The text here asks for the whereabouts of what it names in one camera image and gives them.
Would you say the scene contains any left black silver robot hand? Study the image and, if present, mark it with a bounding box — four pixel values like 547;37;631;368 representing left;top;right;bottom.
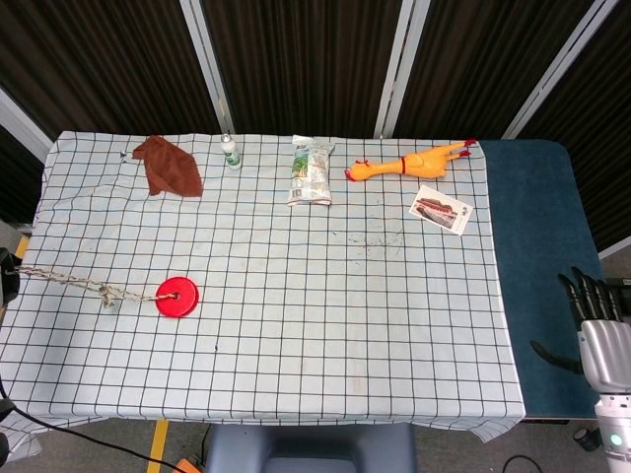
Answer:
0;248;21;307

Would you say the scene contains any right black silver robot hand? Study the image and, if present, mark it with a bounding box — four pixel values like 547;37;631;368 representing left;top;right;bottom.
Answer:
529;267;631;395

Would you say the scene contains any beige braided rope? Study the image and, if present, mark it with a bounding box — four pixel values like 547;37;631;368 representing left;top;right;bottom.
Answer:
13;265;175;310

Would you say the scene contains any red plastic disc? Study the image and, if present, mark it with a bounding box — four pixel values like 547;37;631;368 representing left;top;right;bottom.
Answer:
155;276;202;320

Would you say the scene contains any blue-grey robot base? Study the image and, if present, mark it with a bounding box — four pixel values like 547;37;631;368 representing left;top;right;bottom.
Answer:
204;423;418;473

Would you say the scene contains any black box beside table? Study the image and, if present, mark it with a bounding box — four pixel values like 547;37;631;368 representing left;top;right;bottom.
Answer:
604;277;631;302

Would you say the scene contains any black round floor object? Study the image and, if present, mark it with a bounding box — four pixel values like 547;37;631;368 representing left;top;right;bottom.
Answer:
574;427;598;452

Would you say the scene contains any dark teal table mat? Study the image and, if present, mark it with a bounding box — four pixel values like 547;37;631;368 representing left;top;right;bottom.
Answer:
478;139;610;420

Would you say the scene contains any brown crumpled cloth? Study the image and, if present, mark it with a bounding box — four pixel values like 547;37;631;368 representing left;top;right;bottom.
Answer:
132;135;204;199

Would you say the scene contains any white picture card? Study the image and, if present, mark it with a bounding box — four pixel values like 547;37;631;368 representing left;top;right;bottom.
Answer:
408;184;474;236

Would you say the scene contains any small white green-label bottle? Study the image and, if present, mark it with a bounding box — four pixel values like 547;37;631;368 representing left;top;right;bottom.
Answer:
220;132;243;171

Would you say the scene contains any yellow rubber chicken toy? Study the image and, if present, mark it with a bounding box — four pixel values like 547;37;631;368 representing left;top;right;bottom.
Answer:
344;138;478;182

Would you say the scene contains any white black checked tablecloth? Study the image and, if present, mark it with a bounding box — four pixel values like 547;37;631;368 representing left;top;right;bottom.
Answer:
0;130;525;464

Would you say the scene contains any green white snack packet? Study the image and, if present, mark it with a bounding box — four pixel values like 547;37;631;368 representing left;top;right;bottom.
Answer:
286;134;336;207

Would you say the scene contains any black floor cable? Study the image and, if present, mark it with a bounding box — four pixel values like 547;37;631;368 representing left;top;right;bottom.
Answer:
502;454;543;473

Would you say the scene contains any white partition frame post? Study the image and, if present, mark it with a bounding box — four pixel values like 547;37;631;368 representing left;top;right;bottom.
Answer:
179;0;237;135
0;87;54;162
502;0;620;140
373;0;433;139

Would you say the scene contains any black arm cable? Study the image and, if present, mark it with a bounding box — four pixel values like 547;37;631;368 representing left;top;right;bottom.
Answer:
0;376;176;468

